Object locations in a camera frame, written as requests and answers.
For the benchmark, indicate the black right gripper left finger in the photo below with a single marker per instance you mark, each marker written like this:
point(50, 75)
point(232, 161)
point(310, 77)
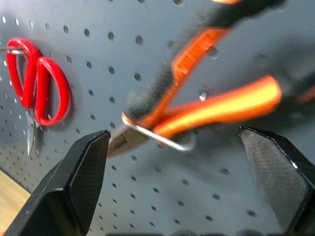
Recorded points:
point(73, 186)

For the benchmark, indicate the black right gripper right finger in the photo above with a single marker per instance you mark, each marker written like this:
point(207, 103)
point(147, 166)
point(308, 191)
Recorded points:
point(278, 177)

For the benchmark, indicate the grey perforated pegboard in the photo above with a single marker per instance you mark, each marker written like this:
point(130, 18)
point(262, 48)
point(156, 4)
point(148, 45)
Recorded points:
point(157, 186)

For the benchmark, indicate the silver metal pegboard hook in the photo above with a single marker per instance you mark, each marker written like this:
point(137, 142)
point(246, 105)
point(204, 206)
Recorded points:
point(157, 136)
point(13, 51)

